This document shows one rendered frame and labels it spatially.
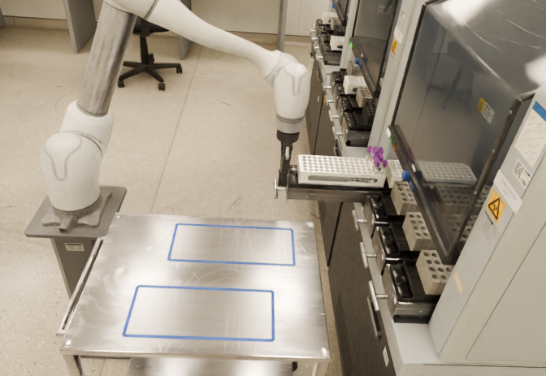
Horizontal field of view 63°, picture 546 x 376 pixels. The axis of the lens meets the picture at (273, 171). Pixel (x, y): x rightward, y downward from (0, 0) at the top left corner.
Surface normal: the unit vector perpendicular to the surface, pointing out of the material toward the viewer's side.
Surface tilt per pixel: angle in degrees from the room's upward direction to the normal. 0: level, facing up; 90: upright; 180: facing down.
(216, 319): 0
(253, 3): 90
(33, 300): 0
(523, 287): 90
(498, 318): 90
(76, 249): 90
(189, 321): 0
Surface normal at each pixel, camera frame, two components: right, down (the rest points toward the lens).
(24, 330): 0.07, -0.80
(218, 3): 0.01, 0.59
